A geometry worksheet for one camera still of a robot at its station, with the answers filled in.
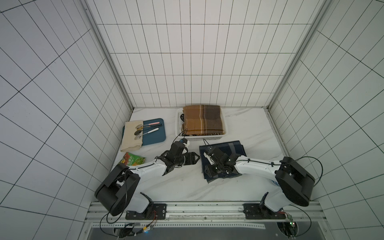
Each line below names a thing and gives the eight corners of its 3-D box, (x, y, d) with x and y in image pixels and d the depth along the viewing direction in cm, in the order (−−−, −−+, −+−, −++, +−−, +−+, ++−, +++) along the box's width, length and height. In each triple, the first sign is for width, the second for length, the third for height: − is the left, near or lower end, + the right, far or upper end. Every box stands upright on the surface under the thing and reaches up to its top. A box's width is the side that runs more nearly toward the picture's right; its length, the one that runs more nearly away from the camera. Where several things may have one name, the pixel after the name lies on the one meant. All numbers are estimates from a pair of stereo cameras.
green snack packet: (121, 163, 91) (119, 161, 90) (127, 153, 96) (126, 151, 94) (140, 169, 89) (139, 167, 87) (146, 158, 93) (145, 157, 92)
